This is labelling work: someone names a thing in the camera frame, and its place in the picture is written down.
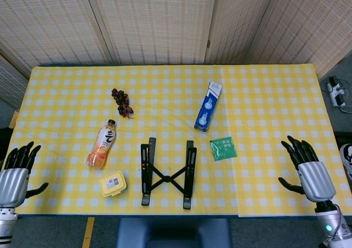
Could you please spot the beige woven folding screen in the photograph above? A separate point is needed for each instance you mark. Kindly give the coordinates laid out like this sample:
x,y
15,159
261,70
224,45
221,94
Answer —
x,y
154,25

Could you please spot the white black floor device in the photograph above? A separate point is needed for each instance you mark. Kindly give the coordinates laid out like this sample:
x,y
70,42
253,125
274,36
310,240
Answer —
x,y
336,92

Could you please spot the yellow floor tape strip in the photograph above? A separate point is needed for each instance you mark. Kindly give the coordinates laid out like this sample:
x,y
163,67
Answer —
x,y
88,231

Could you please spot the yellow lidded plastic container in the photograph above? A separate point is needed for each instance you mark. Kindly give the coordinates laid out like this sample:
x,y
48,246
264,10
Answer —
x,y
112,184

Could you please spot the black folding laptop stand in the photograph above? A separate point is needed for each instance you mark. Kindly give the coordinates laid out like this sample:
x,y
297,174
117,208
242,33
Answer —
x,y
166,179

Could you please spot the dark red grape bunch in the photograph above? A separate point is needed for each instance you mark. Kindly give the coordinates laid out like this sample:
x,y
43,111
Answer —
x,y
121,101

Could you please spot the blue robot base seat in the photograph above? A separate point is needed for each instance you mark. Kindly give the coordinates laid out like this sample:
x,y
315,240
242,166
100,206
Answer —
x,y
173,231

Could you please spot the black white sneaker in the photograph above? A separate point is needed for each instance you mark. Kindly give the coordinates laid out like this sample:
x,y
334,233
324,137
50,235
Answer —
x,y
347,160

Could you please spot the blue white cardboard box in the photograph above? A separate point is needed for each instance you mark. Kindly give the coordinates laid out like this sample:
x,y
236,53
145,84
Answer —
x,y
207,107

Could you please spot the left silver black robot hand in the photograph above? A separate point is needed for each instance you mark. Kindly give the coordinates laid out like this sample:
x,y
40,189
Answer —
x,y
13,186

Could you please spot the orange drink plastic bottle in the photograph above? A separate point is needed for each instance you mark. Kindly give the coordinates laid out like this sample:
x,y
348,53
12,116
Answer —
x,y
100,151

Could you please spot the green foil packet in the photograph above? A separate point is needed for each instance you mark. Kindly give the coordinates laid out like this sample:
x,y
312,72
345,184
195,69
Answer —
x,y
224,149

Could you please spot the yellow white checkered tablecloth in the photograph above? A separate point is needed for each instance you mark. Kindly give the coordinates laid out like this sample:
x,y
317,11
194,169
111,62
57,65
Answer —
x,y
247,107

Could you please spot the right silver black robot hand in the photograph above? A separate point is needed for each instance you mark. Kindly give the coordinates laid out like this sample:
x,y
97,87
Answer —
x,y
316,179

